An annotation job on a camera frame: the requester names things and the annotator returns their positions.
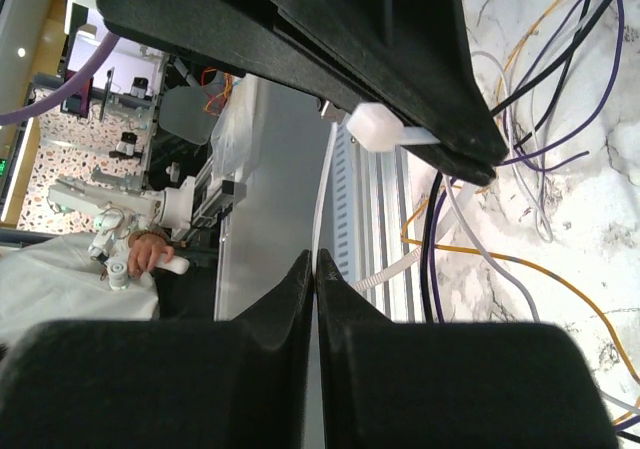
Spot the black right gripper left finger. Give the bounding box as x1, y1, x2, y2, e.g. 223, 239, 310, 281
1, 251, 313, 448

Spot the yellow wire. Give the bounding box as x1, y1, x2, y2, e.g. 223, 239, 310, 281
399, 0, 640, 428

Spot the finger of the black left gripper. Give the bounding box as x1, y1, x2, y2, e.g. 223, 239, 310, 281
230, 0, 507, 162
97, 0, 496, 186

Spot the blue slotted cable duct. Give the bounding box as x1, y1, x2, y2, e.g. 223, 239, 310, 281
331, 126, 359, 283

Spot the black wire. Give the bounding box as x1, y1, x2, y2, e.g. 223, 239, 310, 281
419, 0, 640, 445

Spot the purple wire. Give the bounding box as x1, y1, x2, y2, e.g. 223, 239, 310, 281
429, 0, 640, 433

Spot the operator hand in background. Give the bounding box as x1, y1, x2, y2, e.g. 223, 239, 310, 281
127, 233, 174, 277

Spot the white zip tie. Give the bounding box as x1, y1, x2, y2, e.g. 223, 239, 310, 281
310, 102, 479, 293

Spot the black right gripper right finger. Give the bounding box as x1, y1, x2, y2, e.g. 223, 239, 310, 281
316, 251, 618, 448

